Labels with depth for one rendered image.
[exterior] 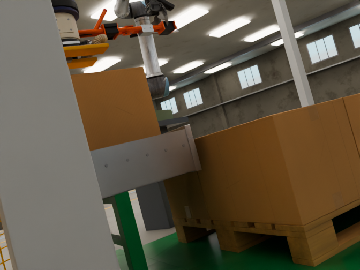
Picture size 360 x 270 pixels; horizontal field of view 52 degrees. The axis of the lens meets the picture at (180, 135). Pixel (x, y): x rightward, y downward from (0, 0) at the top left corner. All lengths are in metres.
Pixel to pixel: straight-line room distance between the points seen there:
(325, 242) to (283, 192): 0.23
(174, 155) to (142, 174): 0.17
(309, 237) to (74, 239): 0.93
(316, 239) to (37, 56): 1.09
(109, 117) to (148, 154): 0.28
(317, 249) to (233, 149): 0.49
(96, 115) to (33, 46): 0.99
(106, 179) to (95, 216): 0.80
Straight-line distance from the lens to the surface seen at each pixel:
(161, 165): 1.56
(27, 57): 0.70
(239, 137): 1.49
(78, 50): 1.79
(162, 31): 2.14
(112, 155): 1.48
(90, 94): 1.68
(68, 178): 0.67
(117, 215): 1.50
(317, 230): 1.43
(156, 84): 2.79
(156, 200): 2.68
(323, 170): 1.47
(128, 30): 2.04
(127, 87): 1.76
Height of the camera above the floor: 0.50
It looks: 3 degrees up
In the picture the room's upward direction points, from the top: 15 degrees counter-clockwise
